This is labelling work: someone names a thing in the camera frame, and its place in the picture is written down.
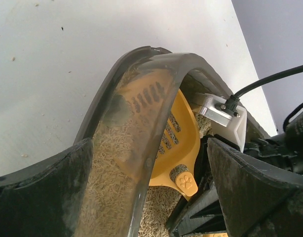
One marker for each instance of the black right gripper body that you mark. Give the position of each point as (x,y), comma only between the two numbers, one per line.
(272,153)

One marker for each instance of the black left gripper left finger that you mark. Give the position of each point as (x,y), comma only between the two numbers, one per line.
(44,199)

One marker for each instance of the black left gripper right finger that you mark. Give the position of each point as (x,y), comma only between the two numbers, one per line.
(257,199)

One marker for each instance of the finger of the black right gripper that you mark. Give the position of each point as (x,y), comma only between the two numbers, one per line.
(202,170)
(200,215)

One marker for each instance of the yellow plastic litter scoop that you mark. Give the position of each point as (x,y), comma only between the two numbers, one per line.
(180,141)

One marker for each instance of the dark translucent litter box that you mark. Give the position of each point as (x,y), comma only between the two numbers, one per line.
(118,200)

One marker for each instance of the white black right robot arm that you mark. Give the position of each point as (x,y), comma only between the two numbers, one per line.
(291,138)

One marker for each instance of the green litter clump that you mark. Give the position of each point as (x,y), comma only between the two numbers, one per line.
(118,112)

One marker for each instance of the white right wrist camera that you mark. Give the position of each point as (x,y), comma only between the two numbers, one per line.
(225,123)

